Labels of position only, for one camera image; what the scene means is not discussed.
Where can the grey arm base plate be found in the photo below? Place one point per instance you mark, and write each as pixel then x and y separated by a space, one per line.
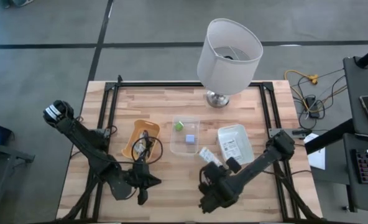
pixel 274 132
pixel 101 132

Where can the clear plastic bin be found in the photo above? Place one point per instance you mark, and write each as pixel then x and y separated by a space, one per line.
pixel 184 150

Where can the pale blue cube charger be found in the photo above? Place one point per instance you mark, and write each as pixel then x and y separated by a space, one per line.
pixel 190 139

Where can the black diagonal desk strut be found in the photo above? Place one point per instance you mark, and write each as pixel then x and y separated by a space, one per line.
pixel 330 137

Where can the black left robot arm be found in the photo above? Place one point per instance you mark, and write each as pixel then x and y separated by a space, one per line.
pixel 87 143

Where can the white shade table lamp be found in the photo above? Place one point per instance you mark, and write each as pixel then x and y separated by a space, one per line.
pixel 221 71

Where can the green cube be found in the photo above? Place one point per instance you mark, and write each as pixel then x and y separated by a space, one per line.
pixel 179 126

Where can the black cylindrical tool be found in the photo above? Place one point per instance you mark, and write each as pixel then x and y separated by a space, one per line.
pixel 302 132

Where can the dark grey desk top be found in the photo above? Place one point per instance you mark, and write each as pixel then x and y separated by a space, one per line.
pixel 358 93

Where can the black aluminium table frame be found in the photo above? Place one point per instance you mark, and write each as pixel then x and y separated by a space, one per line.
pixel 187 84

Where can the person's shoe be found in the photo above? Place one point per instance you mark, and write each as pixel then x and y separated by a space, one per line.
pixel 20 2

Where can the black power strip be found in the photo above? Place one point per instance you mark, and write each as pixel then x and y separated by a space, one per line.
pixel 312 105

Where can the white paper sheet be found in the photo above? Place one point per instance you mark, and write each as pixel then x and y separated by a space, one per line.
pixel 317 158

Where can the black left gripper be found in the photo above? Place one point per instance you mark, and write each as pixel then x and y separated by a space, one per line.
pixel 137 178

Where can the white plastic bin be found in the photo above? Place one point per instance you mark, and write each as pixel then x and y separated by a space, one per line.
pixel 246 149

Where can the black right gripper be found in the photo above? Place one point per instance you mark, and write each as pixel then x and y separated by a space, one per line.
pixel 216 186

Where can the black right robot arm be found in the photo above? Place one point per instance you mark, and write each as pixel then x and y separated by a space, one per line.
pixel 264 158

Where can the grey side stand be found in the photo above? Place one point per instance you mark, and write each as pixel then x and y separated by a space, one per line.
pixel 3 161

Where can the white printed packet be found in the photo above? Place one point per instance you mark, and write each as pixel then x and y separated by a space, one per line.
pixel 232 149
pixel 209 155

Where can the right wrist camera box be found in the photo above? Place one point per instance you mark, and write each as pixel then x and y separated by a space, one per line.
pixel 233 165

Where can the orange plastic bin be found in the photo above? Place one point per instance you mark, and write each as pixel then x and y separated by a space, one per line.
pixel 135 137

